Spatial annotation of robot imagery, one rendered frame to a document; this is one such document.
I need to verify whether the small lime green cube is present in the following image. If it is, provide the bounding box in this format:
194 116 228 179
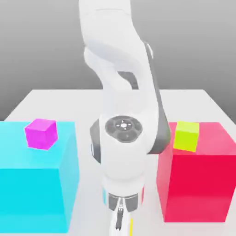
173 121 200 153

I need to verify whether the small magenta cube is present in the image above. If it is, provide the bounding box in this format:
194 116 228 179
24 118 59 151

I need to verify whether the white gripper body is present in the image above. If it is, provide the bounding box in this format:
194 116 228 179
109 210 132 236

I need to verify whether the large red box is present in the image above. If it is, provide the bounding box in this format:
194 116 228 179
156 121 236 224

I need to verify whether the large cyan box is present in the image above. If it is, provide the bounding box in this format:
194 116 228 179
0 121 80 234

